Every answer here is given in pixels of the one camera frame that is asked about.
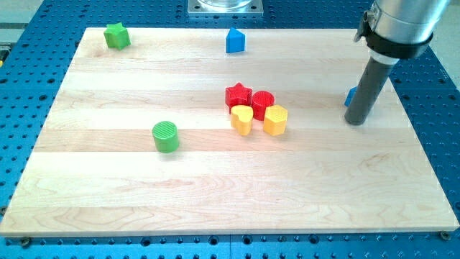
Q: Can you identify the blue cube block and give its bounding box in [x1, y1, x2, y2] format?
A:
[344, 86, 357, 107]

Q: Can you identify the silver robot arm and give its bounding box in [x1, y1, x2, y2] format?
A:
[354, 0, 450, 65]

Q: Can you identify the yellow heart block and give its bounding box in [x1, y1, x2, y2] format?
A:
[231, 105, 254, 136]

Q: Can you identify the red star block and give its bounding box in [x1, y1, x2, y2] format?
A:
[225, 82, 252, 112]

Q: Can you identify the red cylinder block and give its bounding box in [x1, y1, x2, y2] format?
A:
[251, 91, 275, 121]

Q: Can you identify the yellow hexagon block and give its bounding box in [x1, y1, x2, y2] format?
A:
[263, 105, 288, 136]

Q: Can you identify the green cylinder block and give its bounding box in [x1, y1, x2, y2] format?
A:
[152, 121, 179, 153]

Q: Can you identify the blue triangular prism block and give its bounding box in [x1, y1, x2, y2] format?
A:
[226, 27, 246, 53]

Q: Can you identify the wooden board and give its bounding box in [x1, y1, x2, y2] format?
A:
[1, 27, 459, 237]

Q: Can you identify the green star block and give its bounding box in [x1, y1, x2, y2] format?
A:
[103, 22, 131, 50]

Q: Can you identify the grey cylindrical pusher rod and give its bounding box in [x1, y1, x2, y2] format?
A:
[344, 58, 394, 126]

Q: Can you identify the blue perforated table plate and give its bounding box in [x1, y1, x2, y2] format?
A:
[1, 1, 459, 258]

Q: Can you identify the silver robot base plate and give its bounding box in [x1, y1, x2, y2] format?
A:
[187, 0, 264, 17]

